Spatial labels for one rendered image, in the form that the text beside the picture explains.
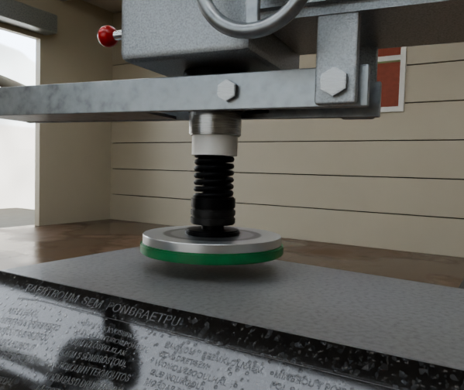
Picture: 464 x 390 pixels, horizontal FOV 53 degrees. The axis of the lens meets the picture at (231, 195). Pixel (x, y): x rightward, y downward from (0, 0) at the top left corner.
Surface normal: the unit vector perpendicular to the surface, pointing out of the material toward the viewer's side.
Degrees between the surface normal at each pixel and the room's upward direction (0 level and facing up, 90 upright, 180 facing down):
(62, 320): 45
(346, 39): 90
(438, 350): 0
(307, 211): 90
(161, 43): 90
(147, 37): 90
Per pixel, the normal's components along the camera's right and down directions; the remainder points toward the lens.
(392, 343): 0.03, -1.00
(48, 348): -0.33, -0.69
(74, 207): 0.85, 0.05
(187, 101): -0.42, 0.04
